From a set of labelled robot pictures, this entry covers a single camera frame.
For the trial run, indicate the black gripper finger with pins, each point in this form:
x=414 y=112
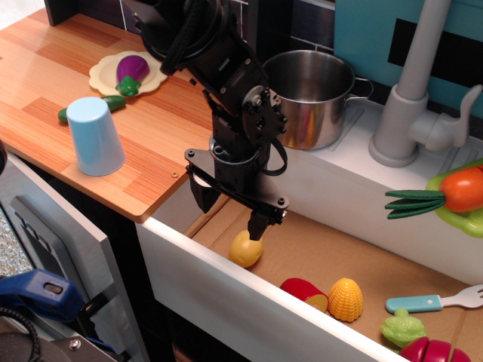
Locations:
x=257 y=225
x=205 y=195

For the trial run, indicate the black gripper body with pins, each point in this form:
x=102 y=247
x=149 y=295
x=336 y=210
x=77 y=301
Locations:
x=248 y=182

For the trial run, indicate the yellow toy potato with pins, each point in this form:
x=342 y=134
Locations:
x=244 y=251

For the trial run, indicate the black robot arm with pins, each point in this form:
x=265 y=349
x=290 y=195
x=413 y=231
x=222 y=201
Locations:
x=202 y=38

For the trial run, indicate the stainless steel pot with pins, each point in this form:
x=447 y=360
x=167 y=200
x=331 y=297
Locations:
x=313 y=90

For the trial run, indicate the cardboard sheet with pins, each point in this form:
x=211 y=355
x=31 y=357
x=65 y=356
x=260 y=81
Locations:
x=306 y=249

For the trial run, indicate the red toy apple slice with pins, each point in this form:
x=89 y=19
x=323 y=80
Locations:
x=306 y=292

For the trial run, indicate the white toy sink basin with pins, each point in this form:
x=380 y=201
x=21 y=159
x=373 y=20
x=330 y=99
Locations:
x=340 y=186

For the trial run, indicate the light blue plastic cup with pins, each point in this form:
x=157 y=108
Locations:
x=96 y=141

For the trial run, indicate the yellow toy corn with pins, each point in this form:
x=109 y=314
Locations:
x=346 y=301

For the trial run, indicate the green toy cucumber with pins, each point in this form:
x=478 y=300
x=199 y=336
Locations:
x=114 y=103

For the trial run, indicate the purple toy eggplant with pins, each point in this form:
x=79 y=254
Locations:
x=130 y=72

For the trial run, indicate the grey oven door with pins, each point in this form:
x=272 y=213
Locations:
x=56 y=237

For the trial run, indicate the cream scalloped plate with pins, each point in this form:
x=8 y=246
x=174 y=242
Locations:
x=103 y=75

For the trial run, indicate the grey toy faucet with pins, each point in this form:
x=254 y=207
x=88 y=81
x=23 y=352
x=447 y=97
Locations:
x=406 y=122

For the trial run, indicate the light green toy vegetable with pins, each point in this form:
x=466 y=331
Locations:
x=402 y=329

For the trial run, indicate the blue clamp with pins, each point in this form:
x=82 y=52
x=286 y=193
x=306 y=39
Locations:
x=43 y=293

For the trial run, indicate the teal backsplash panel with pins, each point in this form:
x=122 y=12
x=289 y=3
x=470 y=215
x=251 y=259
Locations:
x=374 y=37

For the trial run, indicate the orange toy carrot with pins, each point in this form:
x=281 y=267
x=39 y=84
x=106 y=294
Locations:
x=459 y=192

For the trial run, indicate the red sliced toy fruit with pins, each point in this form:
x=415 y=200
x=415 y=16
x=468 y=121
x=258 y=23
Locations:
x=426 y=350

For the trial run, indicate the green plastic dish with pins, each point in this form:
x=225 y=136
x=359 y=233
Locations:
x=470 y=222

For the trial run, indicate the toy fork blue handle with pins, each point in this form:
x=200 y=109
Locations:
x=470 y=297

